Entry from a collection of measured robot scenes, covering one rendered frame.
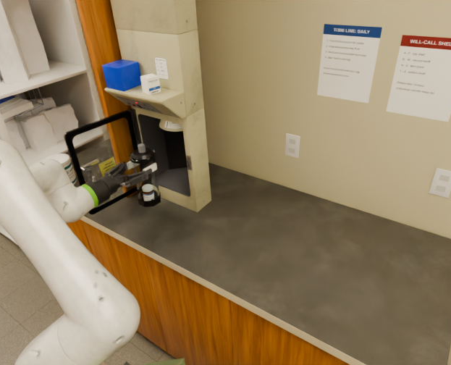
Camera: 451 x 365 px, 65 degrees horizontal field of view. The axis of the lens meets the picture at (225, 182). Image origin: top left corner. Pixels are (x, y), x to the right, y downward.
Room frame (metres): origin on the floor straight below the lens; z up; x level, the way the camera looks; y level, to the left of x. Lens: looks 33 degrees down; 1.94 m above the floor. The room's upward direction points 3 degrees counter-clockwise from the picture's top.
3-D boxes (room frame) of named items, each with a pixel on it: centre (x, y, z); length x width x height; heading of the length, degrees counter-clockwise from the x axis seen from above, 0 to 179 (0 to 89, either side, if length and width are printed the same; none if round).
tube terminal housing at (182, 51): (1.49, 0.19, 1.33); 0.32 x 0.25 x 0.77; 54
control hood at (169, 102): (1.34, 0.30, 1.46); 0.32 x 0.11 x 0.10; 54
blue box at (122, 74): (1.40, 0.38, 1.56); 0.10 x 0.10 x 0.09; 54
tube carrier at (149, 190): (1.27, 0.33, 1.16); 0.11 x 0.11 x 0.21
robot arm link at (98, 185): (1.09, 0.47, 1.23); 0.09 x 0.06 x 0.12; 52
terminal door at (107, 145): (1.35, 0.50, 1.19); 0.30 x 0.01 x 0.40; 136
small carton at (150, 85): (1.31, 0.26, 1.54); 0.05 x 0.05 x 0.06; 39
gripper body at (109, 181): (1.14, 0.43, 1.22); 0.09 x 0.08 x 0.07; 142
